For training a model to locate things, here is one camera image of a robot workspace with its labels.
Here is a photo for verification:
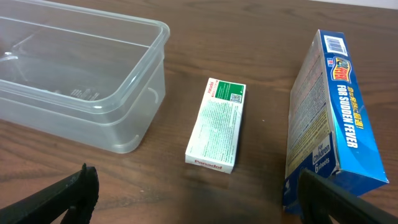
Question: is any white green Panadol box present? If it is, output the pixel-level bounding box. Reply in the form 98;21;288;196
185;78;246;174

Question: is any clear plastic container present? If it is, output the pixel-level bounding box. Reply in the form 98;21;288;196
1;0;170;154

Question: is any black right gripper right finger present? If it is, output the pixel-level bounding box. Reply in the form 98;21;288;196
298;169;397;224

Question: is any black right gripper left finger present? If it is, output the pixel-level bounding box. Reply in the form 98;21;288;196
1;164;99;224

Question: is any blue Kool Fever box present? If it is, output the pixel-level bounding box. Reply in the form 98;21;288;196
282;30;389;215

